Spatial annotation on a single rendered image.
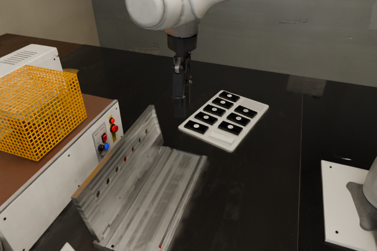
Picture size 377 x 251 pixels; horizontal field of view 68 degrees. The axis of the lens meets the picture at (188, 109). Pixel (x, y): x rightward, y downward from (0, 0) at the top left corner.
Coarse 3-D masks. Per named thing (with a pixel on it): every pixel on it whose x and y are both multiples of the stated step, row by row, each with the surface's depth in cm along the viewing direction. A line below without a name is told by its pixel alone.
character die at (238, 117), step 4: (228, 116) 130; (232, 116) 130; (236, 116) 130; (240, 116) 130; (232, 120) 128; (236, 120) 127; (240, 120) 127; (244, 120) 127; (248, 120) 127; (240, 124) 126; (244, 124) 125
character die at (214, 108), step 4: (208, 104) 138; (204, 108) 135; (208, 108) 135; (212, 108) 135; (216, 108) 135; (220, 108) 135; (208, 112) 134; (212, 112) 133; (216, 112) 133; (220, 112) 132; (224, 112) 133; (220, 116) 131
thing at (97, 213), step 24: (144, 120) 99; (120, 144) 85; (144, 144) 100; (96, 168) 77; (120, 168) 87; (144, 168) 98; (96, 192) 77; (120, 192) 86; (96, 216) 76; (96, 240) 78
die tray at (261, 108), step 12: (216, 96) 146; (240, 96) 146; (252, 108) 137; (264, 108) 137; (192, 120) 129; (228, 120) 129; (252, 120) 129; (192, 132) 122; (216, 132) 122; (228, 132) 122; (216, 144) 115
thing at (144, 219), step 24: (168, 168) 103; (192, 168) 103; (144, 192) 94; (168, 192) 94; (192, 192) 95; (120, 216) 86; (144, 216) 86; (168, 216) 86; (120, 240) 80; (144, 240) 80; (168, 240) 80
